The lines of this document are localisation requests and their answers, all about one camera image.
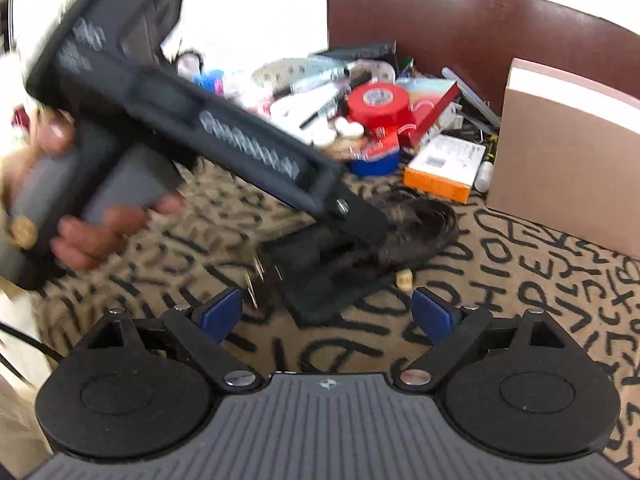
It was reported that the black monogram phone case strap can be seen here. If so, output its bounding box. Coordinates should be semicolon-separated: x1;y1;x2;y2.
258;187;460;324

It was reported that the person's left hand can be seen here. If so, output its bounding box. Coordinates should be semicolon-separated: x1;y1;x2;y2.
1;108;184;271

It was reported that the letter patterned table cloth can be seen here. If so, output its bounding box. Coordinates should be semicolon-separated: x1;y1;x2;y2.
35;164;639;474

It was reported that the white marker pen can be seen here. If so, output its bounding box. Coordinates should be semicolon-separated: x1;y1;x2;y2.
474;138;498;193

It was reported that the orange white carton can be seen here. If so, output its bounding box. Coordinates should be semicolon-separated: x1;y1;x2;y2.
404;134;486;204

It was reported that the blue tape roll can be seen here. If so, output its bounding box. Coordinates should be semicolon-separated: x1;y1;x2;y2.
347;151;400;178

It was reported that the white cardboard storage box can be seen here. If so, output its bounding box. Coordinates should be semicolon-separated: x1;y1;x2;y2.
487;58;639;256

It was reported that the red flat box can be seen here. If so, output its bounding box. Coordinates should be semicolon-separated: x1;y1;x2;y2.
396;78;460;150

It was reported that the red tape roll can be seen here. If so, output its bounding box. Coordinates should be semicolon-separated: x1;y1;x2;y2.
347;82;411;131

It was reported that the black flat box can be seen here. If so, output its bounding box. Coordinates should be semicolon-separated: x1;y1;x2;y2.
316;41;397;65

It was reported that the dark red chair back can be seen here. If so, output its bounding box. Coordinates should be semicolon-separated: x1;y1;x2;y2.
326;0;639;113

